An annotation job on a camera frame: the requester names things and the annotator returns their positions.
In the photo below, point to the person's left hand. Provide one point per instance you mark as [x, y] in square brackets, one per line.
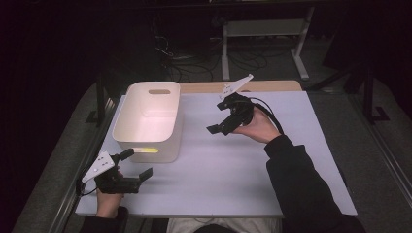
[108, 204]

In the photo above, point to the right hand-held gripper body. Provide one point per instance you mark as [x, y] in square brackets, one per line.
[238, 111]

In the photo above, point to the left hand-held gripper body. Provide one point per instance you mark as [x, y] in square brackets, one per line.
[113, 184]

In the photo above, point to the person's right hand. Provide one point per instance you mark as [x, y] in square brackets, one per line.
[259, 127]

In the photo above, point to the aluminium frame rail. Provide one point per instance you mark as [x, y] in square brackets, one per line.
[388, 161]
[69, 194]

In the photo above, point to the wooden table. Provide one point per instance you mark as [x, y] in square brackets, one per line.
[200, 86]

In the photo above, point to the black metal stand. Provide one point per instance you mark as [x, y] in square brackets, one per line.
[100, 100]
[368, 97]

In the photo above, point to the white plastic storage bin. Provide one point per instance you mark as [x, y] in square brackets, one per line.
[145, 123]

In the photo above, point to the white metal stand frame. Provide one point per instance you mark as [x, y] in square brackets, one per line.
[265, 27]

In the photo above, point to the yellow shuttlecock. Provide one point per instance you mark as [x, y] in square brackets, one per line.
[145, 150]

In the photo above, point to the white foam board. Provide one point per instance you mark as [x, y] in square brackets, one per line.
[200, 174]

